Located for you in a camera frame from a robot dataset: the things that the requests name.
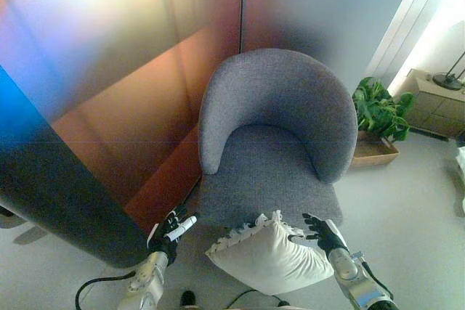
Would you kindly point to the beige drawer cabinet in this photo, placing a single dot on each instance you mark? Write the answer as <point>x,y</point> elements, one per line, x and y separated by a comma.
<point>436,110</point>

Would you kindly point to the wooden planter tray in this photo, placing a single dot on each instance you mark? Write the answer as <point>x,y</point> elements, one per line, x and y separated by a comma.
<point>374,152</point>

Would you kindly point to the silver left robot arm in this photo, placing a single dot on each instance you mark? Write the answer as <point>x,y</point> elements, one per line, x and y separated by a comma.
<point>147,281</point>

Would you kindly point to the dark grey upholstered furniture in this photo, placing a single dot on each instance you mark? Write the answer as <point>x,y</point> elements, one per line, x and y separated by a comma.
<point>65,194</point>

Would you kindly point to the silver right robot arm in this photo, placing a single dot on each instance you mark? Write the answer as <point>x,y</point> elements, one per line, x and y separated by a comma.
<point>354,281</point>

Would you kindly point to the black right robot foot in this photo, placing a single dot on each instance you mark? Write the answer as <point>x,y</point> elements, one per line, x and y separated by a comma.
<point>284,303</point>

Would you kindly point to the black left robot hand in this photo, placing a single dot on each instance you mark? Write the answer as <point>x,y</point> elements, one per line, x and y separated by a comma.
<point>168,232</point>

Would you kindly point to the black desk lamp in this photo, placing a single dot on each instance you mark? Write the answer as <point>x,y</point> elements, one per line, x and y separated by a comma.
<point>447,79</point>

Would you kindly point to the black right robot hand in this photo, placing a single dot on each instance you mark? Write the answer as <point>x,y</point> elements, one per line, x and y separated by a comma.
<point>325,232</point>

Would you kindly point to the black robot foot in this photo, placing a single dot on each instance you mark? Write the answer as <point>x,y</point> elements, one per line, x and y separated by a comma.
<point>284,303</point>
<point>187,299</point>

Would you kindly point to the grey fabric armchair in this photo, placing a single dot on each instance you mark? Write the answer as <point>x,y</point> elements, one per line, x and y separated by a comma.
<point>276,106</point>

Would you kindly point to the green leafy potted plant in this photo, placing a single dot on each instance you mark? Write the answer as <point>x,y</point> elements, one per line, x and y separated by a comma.
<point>378,110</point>

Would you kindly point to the black left robot foot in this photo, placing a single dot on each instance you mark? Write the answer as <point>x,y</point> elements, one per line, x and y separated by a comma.
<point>187,299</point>

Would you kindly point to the white fringed pillow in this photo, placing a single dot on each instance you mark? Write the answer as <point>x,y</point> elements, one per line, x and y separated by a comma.
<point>279,255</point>

